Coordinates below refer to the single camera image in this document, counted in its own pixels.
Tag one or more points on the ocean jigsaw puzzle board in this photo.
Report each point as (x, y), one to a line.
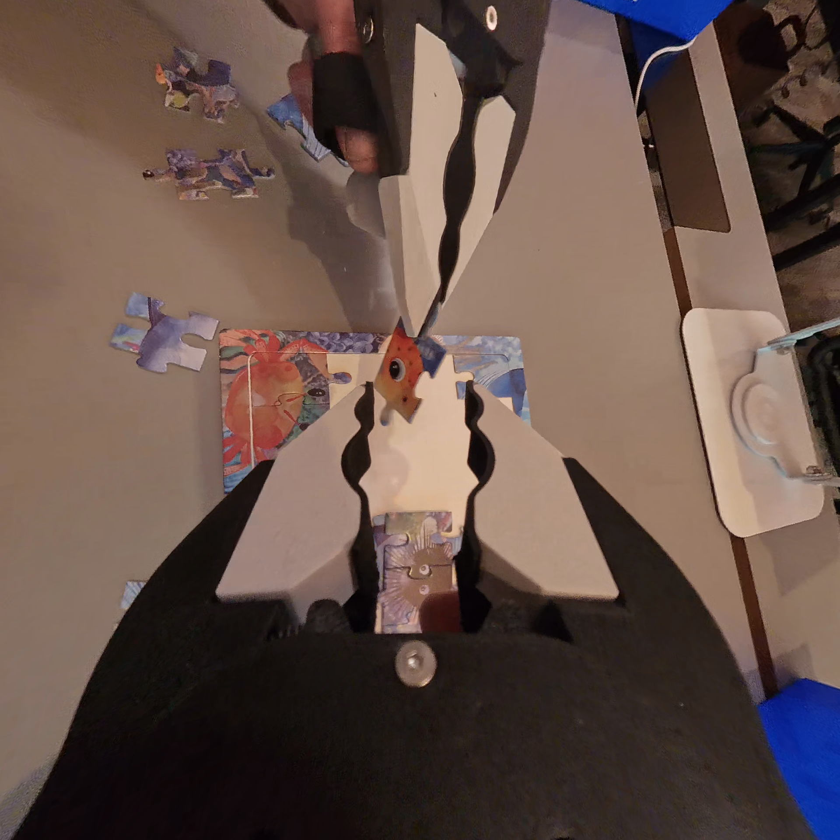
(275, 394)

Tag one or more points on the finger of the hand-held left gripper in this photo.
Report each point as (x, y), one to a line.
(489, 157)
(420, 164)

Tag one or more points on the person's right hand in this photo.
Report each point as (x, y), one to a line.
(441, 613)

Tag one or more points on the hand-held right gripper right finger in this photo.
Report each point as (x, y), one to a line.
(544, 525)

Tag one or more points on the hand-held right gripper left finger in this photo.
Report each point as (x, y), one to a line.
(295, 525)

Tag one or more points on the white metal stand bracket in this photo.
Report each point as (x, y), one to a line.
(797, 338)

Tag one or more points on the white blue striped puzzle piece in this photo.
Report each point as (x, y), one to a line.
(133, 594)

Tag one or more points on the black swivel office chair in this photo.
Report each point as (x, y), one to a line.
(800, 144)

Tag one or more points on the orange fish puzzle piece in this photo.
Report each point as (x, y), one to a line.
(400, 374)

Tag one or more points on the black sea urchin puzzle pieces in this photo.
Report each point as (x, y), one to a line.
(420, 564)

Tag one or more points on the blue textured puzzle piece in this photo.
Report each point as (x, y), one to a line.
(292, 118)

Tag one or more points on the clear glass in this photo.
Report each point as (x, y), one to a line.
(764, 413)

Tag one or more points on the blue purple puzzle piece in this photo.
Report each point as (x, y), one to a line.
(164, 338)

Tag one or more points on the dark brown desk panel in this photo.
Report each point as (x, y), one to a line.
(689, 151)

